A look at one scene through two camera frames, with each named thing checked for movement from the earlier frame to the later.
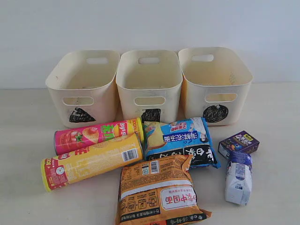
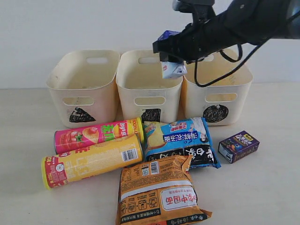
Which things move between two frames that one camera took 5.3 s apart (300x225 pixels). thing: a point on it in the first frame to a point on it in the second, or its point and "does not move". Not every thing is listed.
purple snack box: [242, 141] does not move
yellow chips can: [61, 170] does not move
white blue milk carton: [238, 183] to [171, 70]
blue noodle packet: [190, 137] does not move
